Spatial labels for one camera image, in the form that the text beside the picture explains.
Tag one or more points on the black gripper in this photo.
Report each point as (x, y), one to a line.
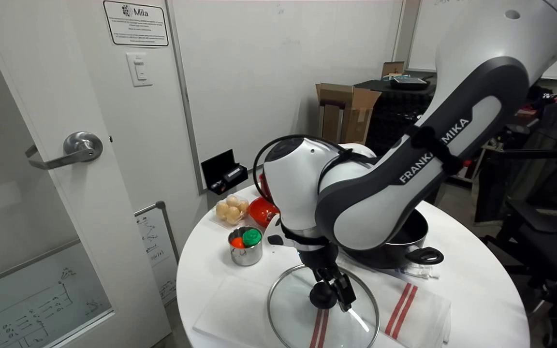
(319, 259)

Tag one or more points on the glass lid with black knob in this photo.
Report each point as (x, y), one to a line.
(299, 317)

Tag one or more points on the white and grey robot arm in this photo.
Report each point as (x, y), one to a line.
(382, 195)

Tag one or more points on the black cooking pot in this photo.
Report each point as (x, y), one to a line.
(415, 243)

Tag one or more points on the white door with frosted glass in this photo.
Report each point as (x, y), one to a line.
(67, 85)

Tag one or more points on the white towel with red stripes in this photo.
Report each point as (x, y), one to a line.
(415, 311)
(237, 313)

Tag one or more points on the steel cup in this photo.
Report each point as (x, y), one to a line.
(247, 257)

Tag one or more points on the green round toy piece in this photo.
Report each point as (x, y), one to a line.
(253, 239)

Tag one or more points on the red bowl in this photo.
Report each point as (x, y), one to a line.
(262, 212)

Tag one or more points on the orange toy piece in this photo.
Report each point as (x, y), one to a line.
(237, 243)

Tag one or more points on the black marker holder box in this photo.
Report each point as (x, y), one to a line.
(222, 173)

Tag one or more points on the large cardboard box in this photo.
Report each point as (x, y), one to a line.
(349, 114)

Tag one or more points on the small leaning whiteboard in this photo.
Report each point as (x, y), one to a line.
(156, 243)

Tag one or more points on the black equipment cart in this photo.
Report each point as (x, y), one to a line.
(392, 110)

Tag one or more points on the black office chair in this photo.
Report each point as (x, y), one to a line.
(537, 206)

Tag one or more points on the small cardboard box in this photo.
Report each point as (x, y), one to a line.
(394, 69)

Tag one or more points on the large wall whiteboard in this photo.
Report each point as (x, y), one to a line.
(280, 71)

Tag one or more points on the white light switch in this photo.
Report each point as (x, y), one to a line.
(139, 71)

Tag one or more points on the white printed wall sign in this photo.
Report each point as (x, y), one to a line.
(137, 25)

